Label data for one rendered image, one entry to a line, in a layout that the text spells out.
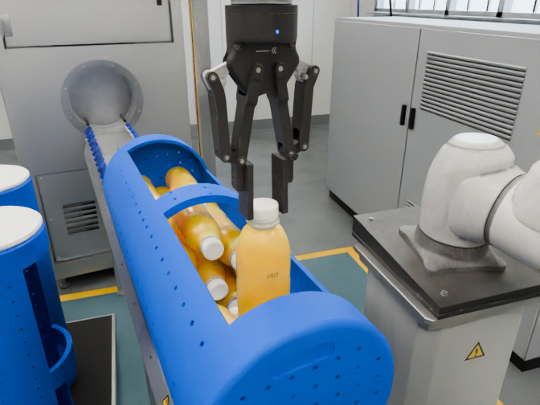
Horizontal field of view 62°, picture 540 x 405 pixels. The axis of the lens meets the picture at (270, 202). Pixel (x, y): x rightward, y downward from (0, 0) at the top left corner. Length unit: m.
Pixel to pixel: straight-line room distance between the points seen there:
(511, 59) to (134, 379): 2.14
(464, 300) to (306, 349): 0.50
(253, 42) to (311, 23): 5.50
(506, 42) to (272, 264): 1.81
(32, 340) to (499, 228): 1.15
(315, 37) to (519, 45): 4.07
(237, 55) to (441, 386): 0.88
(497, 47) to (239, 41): 1.86
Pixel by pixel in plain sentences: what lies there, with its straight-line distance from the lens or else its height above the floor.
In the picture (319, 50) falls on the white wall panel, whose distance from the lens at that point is 6.04.
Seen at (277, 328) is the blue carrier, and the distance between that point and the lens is 0.52.
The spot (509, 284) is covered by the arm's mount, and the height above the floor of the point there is 1.03.
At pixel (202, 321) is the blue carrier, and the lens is 0.59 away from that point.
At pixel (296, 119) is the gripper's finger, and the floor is 1.44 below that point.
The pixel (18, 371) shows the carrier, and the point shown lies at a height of 0.68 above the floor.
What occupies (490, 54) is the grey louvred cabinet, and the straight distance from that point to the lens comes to 2.28.
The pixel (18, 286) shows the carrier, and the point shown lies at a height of 0.92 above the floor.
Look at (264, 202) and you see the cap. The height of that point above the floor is 1.34.
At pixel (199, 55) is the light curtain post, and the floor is 1.37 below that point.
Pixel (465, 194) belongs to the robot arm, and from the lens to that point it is 0.95.
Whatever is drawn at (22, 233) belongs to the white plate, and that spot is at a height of 1.04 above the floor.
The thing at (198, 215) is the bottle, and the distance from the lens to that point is 0.86.
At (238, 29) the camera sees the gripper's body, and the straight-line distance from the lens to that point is 0.47.
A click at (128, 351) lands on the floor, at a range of 2.41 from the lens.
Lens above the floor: 1.57
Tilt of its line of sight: 24 degrees down
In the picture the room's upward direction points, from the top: straight up
